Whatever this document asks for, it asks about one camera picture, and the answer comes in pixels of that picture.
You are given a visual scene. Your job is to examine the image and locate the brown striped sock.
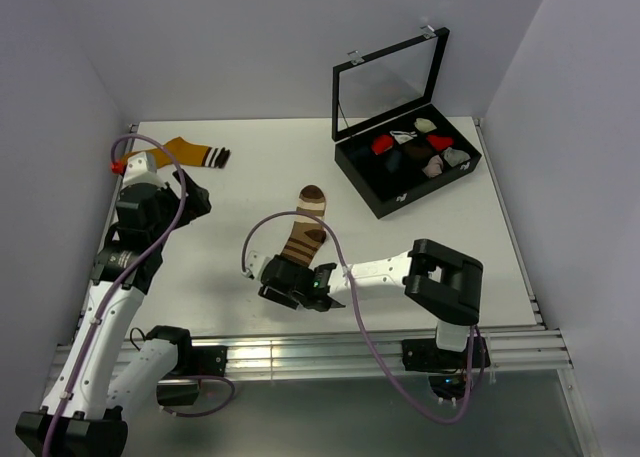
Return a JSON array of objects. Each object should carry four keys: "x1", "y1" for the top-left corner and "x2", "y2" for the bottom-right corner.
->
[{"x1": 281, "y1": 185, "x2": 327, "y2": 267}]

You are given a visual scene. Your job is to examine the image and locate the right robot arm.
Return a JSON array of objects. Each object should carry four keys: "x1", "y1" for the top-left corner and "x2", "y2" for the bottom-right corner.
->
[{"x1": 244, "y1": 239, "x2": 484, "y2": 367}]

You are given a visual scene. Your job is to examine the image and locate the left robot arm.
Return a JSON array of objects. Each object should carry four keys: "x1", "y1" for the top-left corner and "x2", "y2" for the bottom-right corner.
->
[{"x1": 15, "y1": 168, "x2": 211, "y2": 456}]

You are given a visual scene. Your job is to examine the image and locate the mustard yellow sock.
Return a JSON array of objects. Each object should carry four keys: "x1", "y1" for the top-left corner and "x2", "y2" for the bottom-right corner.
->
[{"x1": 120, "y1": 137, "x2": 231, "y2": 169}]

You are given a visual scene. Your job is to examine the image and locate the black storage box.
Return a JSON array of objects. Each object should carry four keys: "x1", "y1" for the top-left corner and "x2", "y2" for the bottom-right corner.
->
[{"x1": 334, "y1": 104, "x2": 482, "y2": 219}]

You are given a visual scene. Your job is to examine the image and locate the blue rolled sock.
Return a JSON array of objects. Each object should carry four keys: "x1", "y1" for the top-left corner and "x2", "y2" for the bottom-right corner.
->
[{"x1": 384, "y1": 150, "x2": 402, "y2": 173}]

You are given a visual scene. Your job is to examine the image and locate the red rolled sock left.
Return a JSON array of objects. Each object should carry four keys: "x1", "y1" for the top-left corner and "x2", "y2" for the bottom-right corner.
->
[{"x1": 371, "y1": 134, "x2": 395, "y2": 155}]

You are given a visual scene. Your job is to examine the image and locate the red rolled sock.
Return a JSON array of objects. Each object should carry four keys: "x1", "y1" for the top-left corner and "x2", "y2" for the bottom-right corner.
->
[
  {"x1": 371, "y1": 134, "x2": 395, "y2": 155},
  {"x1": 426, "y1": 134, "x2": 455, "y2": 153}
]

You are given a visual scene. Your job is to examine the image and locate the dark brown rolled sock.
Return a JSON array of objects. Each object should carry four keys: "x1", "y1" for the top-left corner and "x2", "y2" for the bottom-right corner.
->
[{"x1": 402, "y1": 141, "x2": 434, "y2": 161}]

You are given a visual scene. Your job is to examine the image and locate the white grey rolled sock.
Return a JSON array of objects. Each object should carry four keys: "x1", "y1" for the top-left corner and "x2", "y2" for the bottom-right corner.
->
[{"x1": 389, "y1": 131, "x2": 418, "y2": 145}]

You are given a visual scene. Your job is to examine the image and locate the pink beige rolled sock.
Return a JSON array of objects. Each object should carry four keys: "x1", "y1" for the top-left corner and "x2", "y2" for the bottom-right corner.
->
[{"x1": 422, "y1": 155, "x2": 444, "y2": 179}]

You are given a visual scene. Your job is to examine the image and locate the glass box lid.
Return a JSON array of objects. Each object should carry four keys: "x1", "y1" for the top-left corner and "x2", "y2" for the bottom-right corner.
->
[{"x1": 331, "y1": 25, "x2": 450, "y2": 143}]

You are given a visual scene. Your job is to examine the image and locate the red rolled sock right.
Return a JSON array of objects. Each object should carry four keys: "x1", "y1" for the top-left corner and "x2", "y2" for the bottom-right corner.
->
[{"x1": 426, "y1": 134, "x2": 455, "y2": 153}]

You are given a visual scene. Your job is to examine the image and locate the pale green rolled sock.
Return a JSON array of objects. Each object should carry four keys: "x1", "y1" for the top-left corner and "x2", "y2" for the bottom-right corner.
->
[{"x1": 414, "y1": 118, "x2": 437, "y2": 133}]

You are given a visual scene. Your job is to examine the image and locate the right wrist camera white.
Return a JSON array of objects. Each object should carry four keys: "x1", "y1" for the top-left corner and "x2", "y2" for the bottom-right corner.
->
[{"x1": 242, "y1": 250, "x2": 272, "y2": 281}]

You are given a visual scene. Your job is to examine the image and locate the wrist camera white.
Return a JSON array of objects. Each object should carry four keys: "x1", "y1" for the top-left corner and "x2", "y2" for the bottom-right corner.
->
[
  {"x1": 111, "y1": 152, "x2": 165, "y2": 188},
  {"x1": 242, "y1": 250, "x2": 272, "y2": 281}
]

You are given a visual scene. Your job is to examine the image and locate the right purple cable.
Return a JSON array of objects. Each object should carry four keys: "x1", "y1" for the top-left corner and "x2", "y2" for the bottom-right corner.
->
[{"x1": 241, "y1": 210, "x2": 484, "y2": 424}]

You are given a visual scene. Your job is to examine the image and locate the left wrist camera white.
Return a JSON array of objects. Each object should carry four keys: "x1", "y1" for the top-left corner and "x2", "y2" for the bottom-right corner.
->
[{"x1": 111, "y1": 152, "x2": 165, "y2": 188}]

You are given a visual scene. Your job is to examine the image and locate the aluminium front rail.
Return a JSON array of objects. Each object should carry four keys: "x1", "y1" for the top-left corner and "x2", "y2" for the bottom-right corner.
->
[{"x1": 47, "y1": 326, "x2": 574, "y2": 386}]

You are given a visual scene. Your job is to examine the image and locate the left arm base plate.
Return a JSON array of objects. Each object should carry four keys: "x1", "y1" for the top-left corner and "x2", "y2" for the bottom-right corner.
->
[{"x1": 189, "y1": 345, "x2": 228, "y2": 377}]

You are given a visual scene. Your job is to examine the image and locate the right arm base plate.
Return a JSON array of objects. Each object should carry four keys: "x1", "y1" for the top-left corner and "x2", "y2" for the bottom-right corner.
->
[{"x1": 401, "y1": 338, "x2": 467, "y2": 374}]

